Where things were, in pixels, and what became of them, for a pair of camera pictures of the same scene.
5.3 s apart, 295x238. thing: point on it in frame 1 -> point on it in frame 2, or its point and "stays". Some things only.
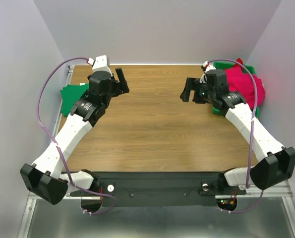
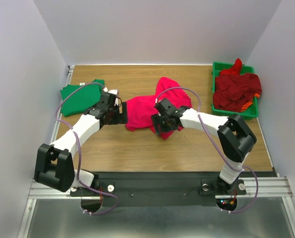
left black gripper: (123, 85) -> (118, 120)
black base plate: (155, 188) stays
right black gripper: (195, 92) -> (156, 124)
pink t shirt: (243, 83) -> (141, 109)
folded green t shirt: (70, 93) stays
